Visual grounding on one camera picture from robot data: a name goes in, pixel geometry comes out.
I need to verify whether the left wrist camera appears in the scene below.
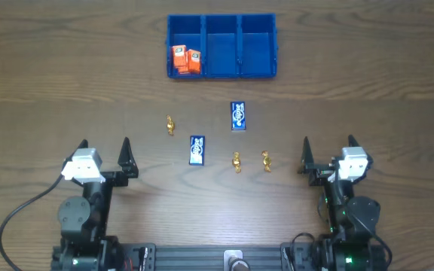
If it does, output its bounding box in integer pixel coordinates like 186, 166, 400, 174
60, 148, 106, 184

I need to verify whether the mounting rail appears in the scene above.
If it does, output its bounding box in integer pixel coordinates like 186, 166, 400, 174
50, 242, 387, 271

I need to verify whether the black cable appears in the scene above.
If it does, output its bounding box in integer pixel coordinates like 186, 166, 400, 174
0, 172, 66, 271
352, 214, 393, 270

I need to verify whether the blue tray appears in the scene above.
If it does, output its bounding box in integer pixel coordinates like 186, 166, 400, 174
165, 13, 280, 80

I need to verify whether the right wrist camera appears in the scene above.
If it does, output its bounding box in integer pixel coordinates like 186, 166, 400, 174
327, 146, 370, 184

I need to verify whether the gold candy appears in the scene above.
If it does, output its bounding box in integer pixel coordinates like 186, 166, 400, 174
261, 150, 273, 173
231, 151, 243, 174
165, 114, 176, 137

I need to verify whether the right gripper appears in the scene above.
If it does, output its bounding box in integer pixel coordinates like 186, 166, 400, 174
297, 134, 374, 187

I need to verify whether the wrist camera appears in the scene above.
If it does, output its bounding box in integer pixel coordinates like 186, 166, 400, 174
327, 146, 370, 184
60, 148, 106, 184

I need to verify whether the blue candy pack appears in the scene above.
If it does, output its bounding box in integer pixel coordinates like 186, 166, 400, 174
230, 100, 247, 132
188, 135, 206, 166

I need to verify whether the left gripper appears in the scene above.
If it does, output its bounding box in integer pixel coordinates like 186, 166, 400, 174
63, 136, 139, 188

